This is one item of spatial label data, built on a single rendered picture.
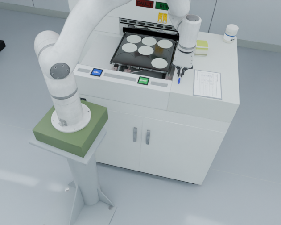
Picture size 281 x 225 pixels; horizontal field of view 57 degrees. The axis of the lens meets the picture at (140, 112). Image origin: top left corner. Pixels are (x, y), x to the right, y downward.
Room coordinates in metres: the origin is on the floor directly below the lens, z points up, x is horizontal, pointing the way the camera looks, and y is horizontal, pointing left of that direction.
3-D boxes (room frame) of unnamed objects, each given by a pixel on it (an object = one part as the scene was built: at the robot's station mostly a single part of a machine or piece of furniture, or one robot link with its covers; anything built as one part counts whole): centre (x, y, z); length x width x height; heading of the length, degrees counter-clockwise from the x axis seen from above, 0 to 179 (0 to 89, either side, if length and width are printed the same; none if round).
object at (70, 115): (0.81, 0.34, 1.00); 0.19 x 0.19 x 0.18
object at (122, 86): (1.06, 0.12, 0.89); 0.55 x 0.09 x 0.14; 80
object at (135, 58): (1.41, -0.01, 0.90); 0.34 x 0.34 x 0.01; 80
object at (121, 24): (1.62, -0.03, 0.89); 0.44 x 0.02 x 0.10; 80
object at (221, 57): (1.25, -0.37, 0.89); 0.62 x 0.35 x 0.14; 170
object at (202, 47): (1.32, -0.33, 1.00); 0.07 x 0.07 x 0.07; 89
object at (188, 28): (1.10, -0.21, 1.24); 0.09 x 0.08 x 0.13; 25
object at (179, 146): (1.29, -0.07, 0.41); 0.96 x 0.64 x 0.82; 80
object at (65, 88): (0.84, 0.36, 1.21); 0.19 x 0.12 x 0.24; 28
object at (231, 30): (1.48, -0.54, 1.01); 0.07 x 0.07 x 0.10
